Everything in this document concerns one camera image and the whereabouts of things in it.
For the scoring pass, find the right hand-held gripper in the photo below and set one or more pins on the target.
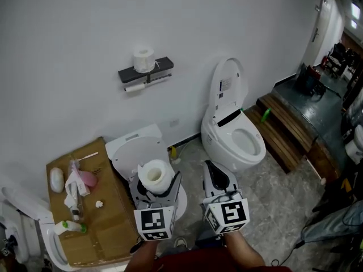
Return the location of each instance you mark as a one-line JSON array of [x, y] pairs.
[[227, 215]]

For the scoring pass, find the person's left forearm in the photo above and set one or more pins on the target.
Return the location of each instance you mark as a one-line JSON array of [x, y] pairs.
[[141, 255]]

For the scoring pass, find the black toilet paper holder shelf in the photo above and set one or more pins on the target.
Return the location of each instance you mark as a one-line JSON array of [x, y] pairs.
[[147, 67]]

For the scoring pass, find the white toilet with closed lid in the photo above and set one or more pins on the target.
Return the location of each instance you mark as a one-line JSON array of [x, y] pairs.
[[130, 152]]

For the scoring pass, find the white bottle with green cap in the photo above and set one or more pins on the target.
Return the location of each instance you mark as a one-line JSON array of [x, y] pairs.
[[71, 227]]

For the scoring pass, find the white toilet with grey lid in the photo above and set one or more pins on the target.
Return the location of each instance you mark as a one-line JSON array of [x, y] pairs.
[[25, 208]]

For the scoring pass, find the white door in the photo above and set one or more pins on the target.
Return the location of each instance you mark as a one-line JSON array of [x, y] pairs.
[[317, 27]]

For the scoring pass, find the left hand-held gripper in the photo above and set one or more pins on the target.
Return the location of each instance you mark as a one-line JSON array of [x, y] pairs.
[[153, 221]]

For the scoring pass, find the white round appliance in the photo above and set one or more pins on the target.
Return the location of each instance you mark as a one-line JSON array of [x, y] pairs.
[[356, 146]]

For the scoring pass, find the person's right forearm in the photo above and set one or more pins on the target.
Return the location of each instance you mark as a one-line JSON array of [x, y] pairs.
[[245, 249]]

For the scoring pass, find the dark bags pile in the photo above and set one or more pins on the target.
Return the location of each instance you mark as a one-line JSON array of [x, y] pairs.
[[310, 79]]

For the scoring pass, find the clear plastic packaging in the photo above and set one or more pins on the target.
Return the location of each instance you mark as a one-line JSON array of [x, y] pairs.
[[74, 188]]

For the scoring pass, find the small yellow bottle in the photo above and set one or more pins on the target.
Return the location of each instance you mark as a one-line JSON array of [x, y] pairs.
[[173, 153]]

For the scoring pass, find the white oval soap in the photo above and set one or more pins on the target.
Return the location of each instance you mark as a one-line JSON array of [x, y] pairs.
[[57, 180]]

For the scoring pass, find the pink oval object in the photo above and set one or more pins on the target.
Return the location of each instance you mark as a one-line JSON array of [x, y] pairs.
[[90, 178]]

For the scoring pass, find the small crumpled white paper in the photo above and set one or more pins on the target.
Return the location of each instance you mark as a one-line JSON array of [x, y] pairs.
[[99, 204]]

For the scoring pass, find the wooden slatted step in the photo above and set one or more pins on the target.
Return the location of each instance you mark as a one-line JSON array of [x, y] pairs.
[[283, 132]]

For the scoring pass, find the white toilet with open lid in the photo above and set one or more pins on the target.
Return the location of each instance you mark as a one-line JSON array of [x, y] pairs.
[[227, 140]]

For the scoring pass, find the thin pink white stick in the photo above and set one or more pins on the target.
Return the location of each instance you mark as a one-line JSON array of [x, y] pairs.
[[88, 156]]

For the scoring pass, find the brown cardboard box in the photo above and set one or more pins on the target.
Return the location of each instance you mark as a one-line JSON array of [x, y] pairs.
[[110, 231]]

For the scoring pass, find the black chair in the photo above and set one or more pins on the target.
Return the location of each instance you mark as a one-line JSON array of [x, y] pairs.
[[340, 58]]

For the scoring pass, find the person's red shorts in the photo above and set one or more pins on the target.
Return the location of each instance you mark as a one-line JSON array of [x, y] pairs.
[[215, 261]]

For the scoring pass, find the person's right shoe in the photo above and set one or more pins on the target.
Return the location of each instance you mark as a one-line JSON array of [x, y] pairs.
[[180, 243]]

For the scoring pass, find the large white toilet paper roll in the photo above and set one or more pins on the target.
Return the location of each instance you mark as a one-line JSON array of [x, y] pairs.
[[155, 177]]

